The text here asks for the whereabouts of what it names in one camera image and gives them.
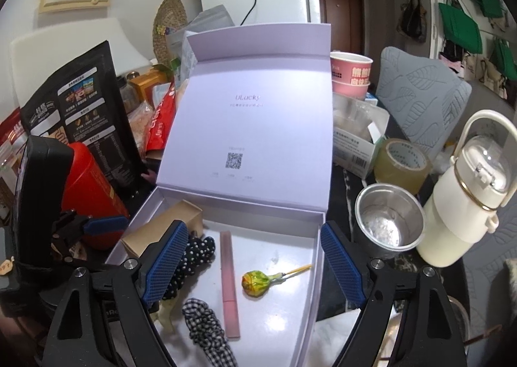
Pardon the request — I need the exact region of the gold cardboard box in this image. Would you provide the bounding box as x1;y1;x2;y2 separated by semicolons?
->
122;200;203;257

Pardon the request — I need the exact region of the cream hair claw clip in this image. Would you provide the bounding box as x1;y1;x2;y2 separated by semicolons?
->
151;298;177;334

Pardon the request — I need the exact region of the black polka dot scrunchie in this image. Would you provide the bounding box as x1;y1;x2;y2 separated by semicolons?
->
162;235;216;300

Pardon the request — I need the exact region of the black white gingham scrunchie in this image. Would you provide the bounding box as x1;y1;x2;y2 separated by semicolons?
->
181;298;238;367

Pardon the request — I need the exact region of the yellow lollipop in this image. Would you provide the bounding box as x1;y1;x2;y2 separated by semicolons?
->
241;264;312;298

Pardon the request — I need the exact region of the pink lip gloss tube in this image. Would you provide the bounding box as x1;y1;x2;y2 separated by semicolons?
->
220;231;240;340

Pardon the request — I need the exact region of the red cylindrical canister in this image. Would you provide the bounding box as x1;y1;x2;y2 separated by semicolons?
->
61;142;129;250

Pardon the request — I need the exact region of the steel cup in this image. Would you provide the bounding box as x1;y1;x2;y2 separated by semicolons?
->
353;183;426;260

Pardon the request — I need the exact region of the red snack bag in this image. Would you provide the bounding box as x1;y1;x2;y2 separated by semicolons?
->
144;82;176;154

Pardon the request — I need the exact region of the black coffee bag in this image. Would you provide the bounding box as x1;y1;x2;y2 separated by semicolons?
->
21;40;153;215

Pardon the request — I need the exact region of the cream water bottle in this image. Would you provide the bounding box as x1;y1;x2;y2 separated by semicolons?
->
417;110;516;268

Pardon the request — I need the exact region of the tape roll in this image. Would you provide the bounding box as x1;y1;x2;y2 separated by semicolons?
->
373;138;432;195

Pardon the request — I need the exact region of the lilac gift box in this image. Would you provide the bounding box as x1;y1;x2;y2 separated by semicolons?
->
128;23;333;366

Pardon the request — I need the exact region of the white foam board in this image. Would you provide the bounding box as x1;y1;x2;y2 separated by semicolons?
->
10;17;151;107

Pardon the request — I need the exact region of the white medicine box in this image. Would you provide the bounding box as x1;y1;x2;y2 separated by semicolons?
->
333;93;390;179

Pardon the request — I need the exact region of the grey chair back far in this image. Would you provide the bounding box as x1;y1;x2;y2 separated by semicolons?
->
376;47;471;159

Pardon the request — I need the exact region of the pink paper cup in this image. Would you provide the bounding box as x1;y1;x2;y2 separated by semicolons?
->
330;51;373;86

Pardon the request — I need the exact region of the white mini fridge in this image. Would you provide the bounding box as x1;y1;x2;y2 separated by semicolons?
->
201;0;321;26

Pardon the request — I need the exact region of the green tote bag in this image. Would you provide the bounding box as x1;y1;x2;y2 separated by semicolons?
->
438;0;483;54

